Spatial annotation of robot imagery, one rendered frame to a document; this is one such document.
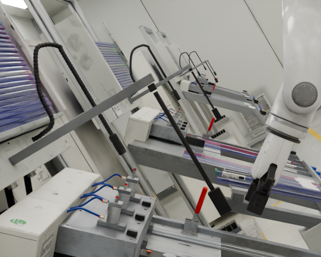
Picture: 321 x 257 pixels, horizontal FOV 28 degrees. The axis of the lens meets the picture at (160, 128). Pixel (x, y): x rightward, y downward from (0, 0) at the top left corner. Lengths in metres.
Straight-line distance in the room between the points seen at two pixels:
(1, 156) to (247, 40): 7.81
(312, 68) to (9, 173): 0.57
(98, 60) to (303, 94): 1.22
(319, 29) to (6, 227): 0.67
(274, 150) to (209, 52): 7.55
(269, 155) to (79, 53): 1.19
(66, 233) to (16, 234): 0.14
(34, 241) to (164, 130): 1.58
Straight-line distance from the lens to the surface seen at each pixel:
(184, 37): 8.81
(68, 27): 2.32
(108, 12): 8.94
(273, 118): 1.29
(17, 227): 0.99
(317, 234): 1.71
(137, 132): 2.38
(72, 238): 1.10
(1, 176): 1.06
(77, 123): 1.08
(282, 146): 1.28
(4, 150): 1.13
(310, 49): 1.21
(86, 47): 2.31
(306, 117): 1.29
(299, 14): 1.27
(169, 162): 2.19
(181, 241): 1.34
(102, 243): 1.09
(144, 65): 5.74
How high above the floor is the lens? 1.32
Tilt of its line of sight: 3 degrees down
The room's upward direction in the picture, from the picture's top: 31 degrees counter-clockwise
